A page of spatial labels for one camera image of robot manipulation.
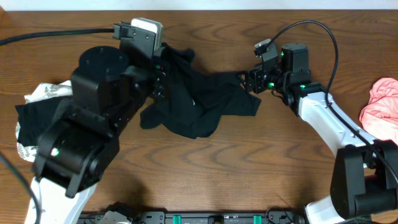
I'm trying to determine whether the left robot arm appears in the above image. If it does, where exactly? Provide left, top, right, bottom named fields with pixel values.
left=25, top=46, right=161, bottom=223

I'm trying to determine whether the pink crumpled cloth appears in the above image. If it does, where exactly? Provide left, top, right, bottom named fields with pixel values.
left=359, top=78, right=397, bottom=144

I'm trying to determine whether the black t-shirt with logo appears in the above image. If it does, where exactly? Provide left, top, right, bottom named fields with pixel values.
left=140, top=43, right=261, bottom=139

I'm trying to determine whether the folded black cloth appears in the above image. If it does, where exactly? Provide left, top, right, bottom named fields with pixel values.
left=15, top=96, right=70, bottom=147

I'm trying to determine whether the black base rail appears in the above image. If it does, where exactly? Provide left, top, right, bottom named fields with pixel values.
left=77, top=202, right=307, bottom=224

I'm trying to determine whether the white fern-print cloth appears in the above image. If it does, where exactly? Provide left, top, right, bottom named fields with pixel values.
left=16, top=80, right=72, bottom=162

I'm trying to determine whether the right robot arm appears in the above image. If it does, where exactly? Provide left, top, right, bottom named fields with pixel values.
left=243, top=39, right=397, bottom=223

